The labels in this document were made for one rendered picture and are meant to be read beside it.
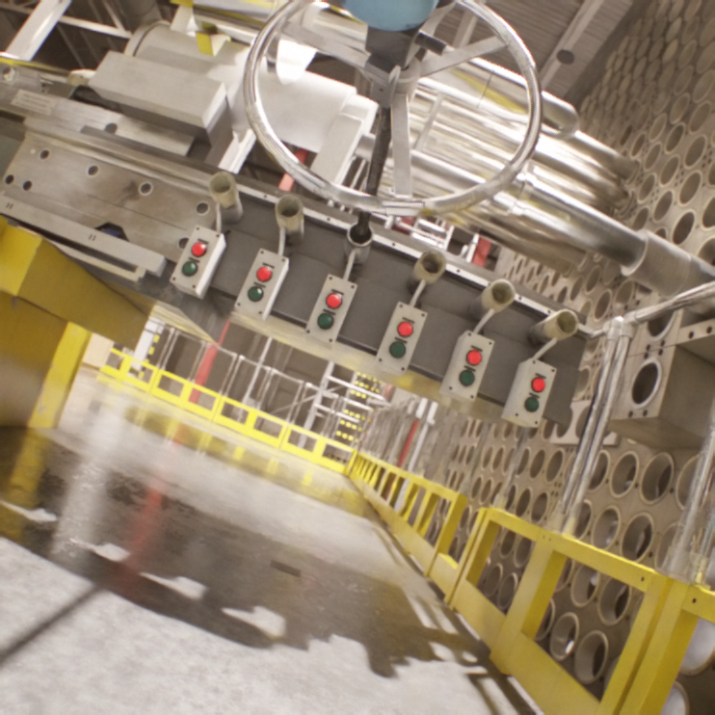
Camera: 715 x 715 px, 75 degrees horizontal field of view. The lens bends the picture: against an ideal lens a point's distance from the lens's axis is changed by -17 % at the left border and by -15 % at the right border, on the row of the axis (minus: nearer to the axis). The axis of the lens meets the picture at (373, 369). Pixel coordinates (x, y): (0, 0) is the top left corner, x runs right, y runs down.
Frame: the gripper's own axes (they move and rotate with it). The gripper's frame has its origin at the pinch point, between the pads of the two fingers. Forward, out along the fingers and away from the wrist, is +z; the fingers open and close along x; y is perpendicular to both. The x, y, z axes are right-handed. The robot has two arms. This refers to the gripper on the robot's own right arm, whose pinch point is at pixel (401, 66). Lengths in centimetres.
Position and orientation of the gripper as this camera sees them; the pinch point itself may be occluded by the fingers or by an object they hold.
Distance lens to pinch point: 69.7
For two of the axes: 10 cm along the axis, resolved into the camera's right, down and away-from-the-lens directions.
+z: -1.0, 1.1, 9.9
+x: 4.8, -8.6, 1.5
